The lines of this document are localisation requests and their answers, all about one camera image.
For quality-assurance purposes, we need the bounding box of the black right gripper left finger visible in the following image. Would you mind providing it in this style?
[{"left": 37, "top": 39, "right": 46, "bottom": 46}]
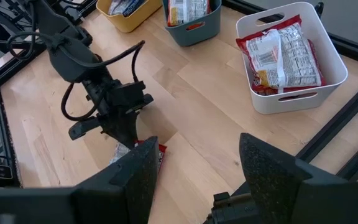
[{"left": 0, "top": 136, "right": 160, "bottom": 224}]

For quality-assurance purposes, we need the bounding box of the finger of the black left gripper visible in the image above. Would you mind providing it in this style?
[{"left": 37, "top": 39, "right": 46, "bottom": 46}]
[
  {"left": 101, "top": 121, "right": 127, "bottom": 147},
  {"left": 119, "top": 113, "right": 138, "bottom": 149}
]

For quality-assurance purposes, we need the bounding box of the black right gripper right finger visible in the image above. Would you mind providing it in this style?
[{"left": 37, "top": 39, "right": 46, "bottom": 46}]
[{"left": 239, "top": 133, "right": 358, "bottom": 224}]

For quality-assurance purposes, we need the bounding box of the dark red beef ramen packet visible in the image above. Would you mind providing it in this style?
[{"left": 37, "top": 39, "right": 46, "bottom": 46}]
[
  {"left": 109, "top": 139, "right": 168, "bottom": 174},
  {"left": 250, "top": 73, "right": 291, "bottom": 96},
  {"left": 235, "top": 14, "right": 328, "bottom": 94}
]

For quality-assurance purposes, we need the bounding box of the blue Maruchan ramen packet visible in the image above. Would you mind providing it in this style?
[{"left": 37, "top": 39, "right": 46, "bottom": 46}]
[
  {"left": 121, "top": 0, "right": 147, "bottom": 18},
  {"left": 108, "top": 0, "right": 130, "bottom": 16}
]

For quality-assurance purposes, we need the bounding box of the orange chicken ramen packet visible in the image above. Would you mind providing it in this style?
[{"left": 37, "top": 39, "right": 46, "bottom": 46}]
[{"left": 166, "top": 0, "right": 213, "bottom": 27}]

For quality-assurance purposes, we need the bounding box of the yellow plastic bin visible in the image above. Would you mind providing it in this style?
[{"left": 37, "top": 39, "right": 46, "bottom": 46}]
[{"left": 95, "top": 0, "right": 163, "bottom": 34}]

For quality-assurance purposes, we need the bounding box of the white plastic bin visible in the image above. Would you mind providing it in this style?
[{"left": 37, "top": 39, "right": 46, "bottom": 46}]
[{"left": 235, "top": 1, "right": 349, "bottom": 115}]

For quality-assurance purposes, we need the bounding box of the grey plastic bin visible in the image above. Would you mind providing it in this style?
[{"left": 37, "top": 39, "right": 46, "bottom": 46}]
[{"left": 162, "top": 0, "right": 223, "bottom": 47}]

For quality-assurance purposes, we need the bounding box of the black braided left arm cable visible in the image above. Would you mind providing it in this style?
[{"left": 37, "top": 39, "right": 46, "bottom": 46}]
[{"left": 6, "top": 30, "right": 146, "bottom": 84}]

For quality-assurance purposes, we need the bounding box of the black table frame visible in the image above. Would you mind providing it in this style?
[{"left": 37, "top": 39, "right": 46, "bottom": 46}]
[{"left": 0, "top": 0, "right": 358, "bottom": 183}]

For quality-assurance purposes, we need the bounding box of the black table-level camera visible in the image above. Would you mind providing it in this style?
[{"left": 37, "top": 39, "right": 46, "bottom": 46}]
[{"left": 0, "top": 157, "right": 20, "bottom": 187}]

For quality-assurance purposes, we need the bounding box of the black frame knob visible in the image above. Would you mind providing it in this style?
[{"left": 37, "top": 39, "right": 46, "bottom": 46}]
[{"left": 313, "top": 1, "right": 325, "bottom": 18}]

